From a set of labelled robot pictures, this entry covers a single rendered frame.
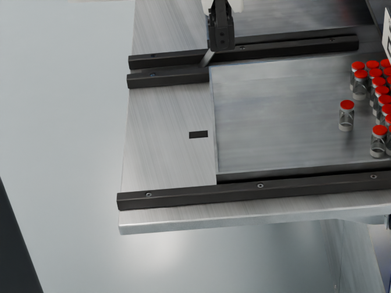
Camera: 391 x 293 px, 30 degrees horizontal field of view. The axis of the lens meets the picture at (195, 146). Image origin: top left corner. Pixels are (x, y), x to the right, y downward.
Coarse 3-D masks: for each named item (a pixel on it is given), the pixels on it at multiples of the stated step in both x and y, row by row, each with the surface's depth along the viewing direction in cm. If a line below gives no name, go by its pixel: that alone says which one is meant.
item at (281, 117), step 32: (256, 64) 118; (288, 64) 118; (320, 64) 118; (224, 96) 118; (256, 96) 117; (288, 96) 116; (320, 96) 115; (352, 96) 115; (224, 128) 111; (256, 128) 111; (288, 128) 110; (320, 128) 109; (224, 160) 106; (256, 160) 105; (288, 160) 105; (320, 160) 104; (352, 160) 103; (384, 160) 98
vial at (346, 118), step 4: (340, 108) 106; (340, 112) 107; (344, 112) 106; (348, 112) 106; (352, 112) 106; (340, 116) 107; (344, 116) 106; (348, 116) 106; (352, 116) 106; (340, 120) 107; (344, 120) 107; (348, 120) 107; (352, 120) 107; (340, 124) 108; (344, 124) 107; (348, 124) 107; (352, 124) 108; (340, 128) 108; (344, 128) 108; (348, 128) 108; (352, 128) 108
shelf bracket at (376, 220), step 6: (360, 216) 112; (366, 216) 113; (372, 216) 113; (378, 216) 113; (384, 216) 113; (360, 222) 113; (366, 222) 113; (372, 222) 113; (378, 222) 114; (384, 222) 113
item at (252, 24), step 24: (264, 0) 139; (288, 0) 138; (312, 0) 138; (336, 0) 137; (360, 0) 136; (240, 24) 133; (264, 24) 133; (288, 24) 132; (312, 24) 131; (336, 24) 131; (360, 24) 124
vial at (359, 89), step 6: (360, 72) 112; (366, 72) 111; (354, 78) 112; (360, 78) 111; (366, 78) 111; (354, 84) 112; (360, 84) 111; (366, 84) 112; (354, 90) 113; (360, 90) 112; (366, 90) 113; (354, 96) 113; (360, 96) 113; (366, 96) 114
